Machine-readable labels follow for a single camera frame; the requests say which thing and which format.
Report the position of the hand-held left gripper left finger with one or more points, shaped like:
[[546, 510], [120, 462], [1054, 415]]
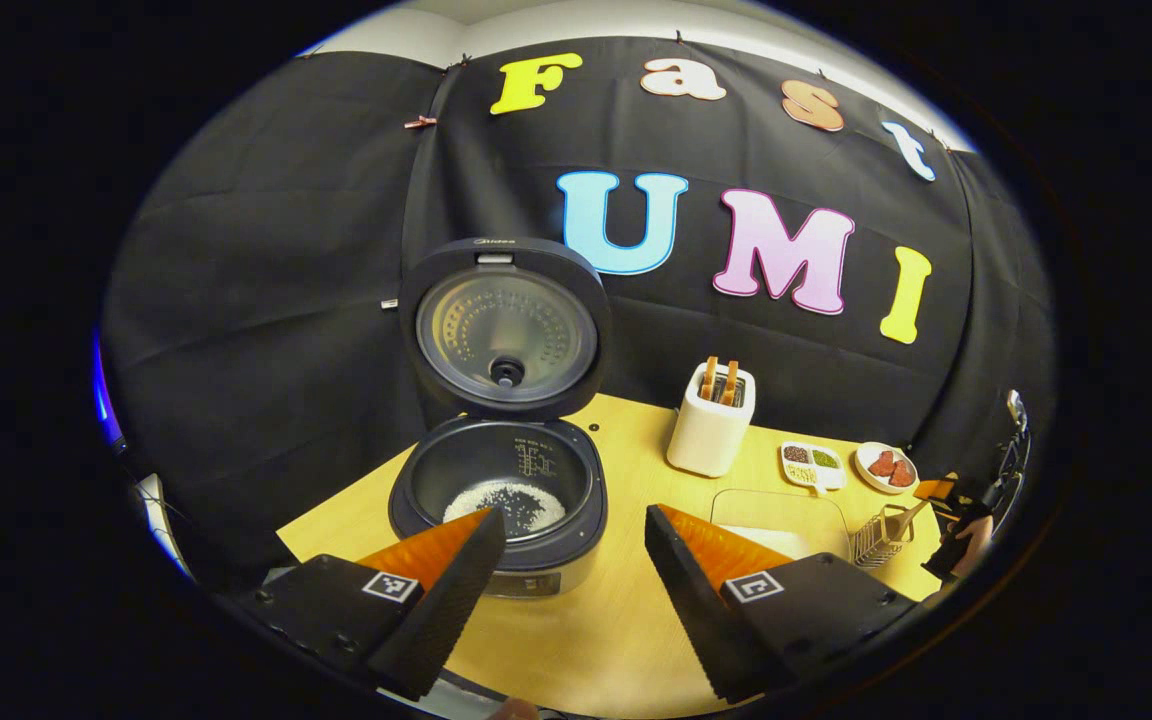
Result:
[[436, 620]]

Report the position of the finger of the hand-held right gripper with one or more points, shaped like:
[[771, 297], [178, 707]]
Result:
[[934, 489]]

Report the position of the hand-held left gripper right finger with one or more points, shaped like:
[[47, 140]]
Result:
[[696, 620]]

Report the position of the wooden spoon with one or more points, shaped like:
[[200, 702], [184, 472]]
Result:
[[914, 512]]

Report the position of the clear rice container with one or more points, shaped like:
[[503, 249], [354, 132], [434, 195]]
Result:
[[776, 510]]

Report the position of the white rice grains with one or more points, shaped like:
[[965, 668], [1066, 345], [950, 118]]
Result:
[[526, 500]]

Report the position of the dark grey rice cooker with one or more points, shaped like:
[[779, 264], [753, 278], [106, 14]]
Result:
[[581, 500]]

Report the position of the red meat piece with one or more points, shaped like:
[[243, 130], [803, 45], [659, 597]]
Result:
[[882, 464], [902, 473]]

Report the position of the small white plate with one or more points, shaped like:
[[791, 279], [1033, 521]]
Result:
[[864, 468]]

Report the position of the white divided seasoning dish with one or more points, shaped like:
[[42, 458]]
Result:
[[814, 476]]

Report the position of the white toaster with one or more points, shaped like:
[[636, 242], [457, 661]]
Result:
[[706, 440]]

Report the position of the brown toast slice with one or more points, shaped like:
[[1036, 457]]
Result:
[[729, 383], [708, 378]]

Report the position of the black backdrop cloth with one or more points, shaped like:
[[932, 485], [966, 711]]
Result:
[[266, 300]]

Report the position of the pink cloth clip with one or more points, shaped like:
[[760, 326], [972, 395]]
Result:
[[421, 121]]

